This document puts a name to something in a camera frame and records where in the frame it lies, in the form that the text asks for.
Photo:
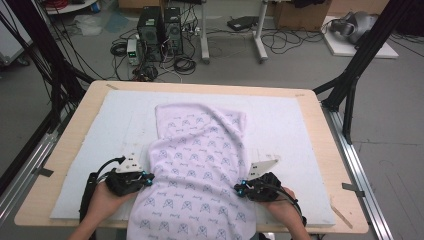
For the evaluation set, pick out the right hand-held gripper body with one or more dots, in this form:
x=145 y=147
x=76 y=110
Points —
x=265 y=188

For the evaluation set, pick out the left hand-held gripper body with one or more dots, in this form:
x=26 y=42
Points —
x=125 y=181

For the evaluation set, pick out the pale pink patterned towel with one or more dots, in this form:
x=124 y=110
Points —
x=196 y=166

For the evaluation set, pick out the person's right hand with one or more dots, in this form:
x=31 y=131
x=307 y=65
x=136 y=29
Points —
x=283 y=210

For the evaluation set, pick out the white foam mat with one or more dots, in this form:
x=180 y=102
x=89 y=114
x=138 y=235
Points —
x=276 y=126

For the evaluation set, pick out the dark tape strip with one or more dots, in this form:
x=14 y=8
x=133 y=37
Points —
x=45 y=172

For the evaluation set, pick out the thin wooden stick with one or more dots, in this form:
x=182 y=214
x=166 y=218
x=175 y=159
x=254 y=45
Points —
x=341 y=216

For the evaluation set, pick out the grey tape strip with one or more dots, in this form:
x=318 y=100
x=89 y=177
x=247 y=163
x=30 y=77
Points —
x=353 y=189

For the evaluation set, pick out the white power supply unit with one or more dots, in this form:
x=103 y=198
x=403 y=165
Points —
x=133 y=51

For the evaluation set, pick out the large black computer tower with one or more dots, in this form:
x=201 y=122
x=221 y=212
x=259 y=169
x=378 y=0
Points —
x=150 y=33

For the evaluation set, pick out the slim black computer tower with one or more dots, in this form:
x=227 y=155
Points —
x=173 y=31

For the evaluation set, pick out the white desk stand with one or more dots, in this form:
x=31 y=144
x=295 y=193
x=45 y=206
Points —
x=204 y=40

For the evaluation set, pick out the white floor board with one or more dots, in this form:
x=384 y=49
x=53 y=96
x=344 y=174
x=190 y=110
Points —
x=343 y=50

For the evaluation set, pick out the flat black device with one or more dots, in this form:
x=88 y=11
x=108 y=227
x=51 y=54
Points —
x=242 y=23

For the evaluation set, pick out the cardboard box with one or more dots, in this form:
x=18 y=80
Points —
x=300 y=16

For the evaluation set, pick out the white round table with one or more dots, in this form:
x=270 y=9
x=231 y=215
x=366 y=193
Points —
x=66 y=8

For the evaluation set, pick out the grey headset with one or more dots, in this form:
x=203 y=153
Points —
x=356 y=23

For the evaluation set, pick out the aluminium rail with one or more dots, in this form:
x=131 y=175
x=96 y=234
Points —
x=26 y=166
x=360 y=166

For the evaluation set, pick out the black metal frame strut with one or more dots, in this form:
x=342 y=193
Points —
x=366 y=50
x=43 y=43

